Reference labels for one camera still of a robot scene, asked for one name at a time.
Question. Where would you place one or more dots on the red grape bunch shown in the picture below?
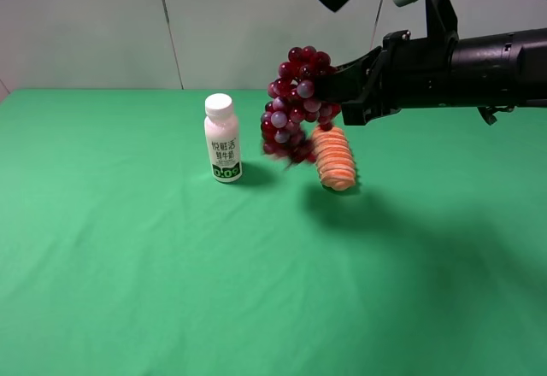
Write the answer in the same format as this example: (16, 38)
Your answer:
(293, 103)

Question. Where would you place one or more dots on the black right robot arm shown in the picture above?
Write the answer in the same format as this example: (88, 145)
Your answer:
(496, 73)

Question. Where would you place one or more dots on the green table cloth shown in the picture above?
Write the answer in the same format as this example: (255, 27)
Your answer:
(122, 255)

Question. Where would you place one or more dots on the white milk bottle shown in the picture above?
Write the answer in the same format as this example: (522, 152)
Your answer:
(221, 128)

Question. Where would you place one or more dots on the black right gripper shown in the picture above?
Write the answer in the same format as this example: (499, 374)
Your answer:
(369, 87)

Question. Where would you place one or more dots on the orange striped bread roll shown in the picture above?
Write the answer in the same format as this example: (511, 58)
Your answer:
(334, 159)

